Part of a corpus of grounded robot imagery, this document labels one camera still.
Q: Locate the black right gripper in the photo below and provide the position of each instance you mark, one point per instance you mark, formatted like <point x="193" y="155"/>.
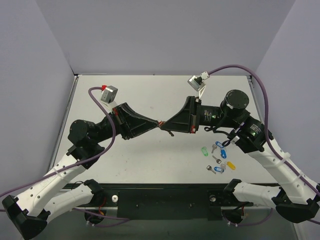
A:
<point x="194" y="115"/>

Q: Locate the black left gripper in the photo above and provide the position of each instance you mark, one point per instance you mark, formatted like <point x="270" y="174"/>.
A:
<point x="120" y="122"/>

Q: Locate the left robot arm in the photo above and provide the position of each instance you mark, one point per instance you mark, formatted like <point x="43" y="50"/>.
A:
<point x="31" y="210"/>

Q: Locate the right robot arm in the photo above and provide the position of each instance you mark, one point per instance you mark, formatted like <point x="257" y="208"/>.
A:
<point x="295" y="198"/>

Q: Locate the green key tag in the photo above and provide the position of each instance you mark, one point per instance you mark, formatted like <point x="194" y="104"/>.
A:
<point x="204" y="151"/>

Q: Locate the loose silver key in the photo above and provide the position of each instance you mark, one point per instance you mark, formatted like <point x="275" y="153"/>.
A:
<point x="214" y="147"/>

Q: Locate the blue key tag upper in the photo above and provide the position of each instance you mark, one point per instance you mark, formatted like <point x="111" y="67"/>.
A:
<point x="219" y="144"/>

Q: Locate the blue key tag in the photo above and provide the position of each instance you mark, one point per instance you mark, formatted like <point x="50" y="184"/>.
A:
<point x="219" y="144"/>
<point x="219" y="169"/>
<point x="223" y="153"/>

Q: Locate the blue key tag middle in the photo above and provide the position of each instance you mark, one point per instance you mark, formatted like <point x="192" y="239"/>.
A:
<point x="223" y="153"/>

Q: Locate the silver key by blue tag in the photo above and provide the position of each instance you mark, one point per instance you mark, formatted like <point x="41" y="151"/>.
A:
<point x="209" y="168"/>

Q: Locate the dark loose key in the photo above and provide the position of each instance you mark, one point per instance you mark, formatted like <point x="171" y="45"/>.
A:
<point x="217" y="159"/>

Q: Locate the blue key tag near front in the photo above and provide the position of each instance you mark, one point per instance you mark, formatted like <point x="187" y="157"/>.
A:
<point x="219" y="169"/>

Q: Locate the yellow key tag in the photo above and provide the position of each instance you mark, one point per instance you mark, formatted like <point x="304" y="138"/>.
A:
<point x="230" y="165"/>

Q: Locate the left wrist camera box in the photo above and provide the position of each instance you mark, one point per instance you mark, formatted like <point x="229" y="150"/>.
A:
<point x="108" y="94"/>

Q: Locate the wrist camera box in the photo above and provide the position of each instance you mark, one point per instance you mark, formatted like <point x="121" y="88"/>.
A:
<point x="108" y="94"/>
<point x="198" y="83"/>

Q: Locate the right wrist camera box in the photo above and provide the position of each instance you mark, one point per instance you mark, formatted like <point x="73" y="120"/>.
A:
<point x="198" y="83"/>

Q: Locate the black front mounting rail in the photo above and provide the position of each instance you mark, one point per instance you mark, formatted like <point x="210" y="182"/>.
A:
<point x="166" y="201"/>

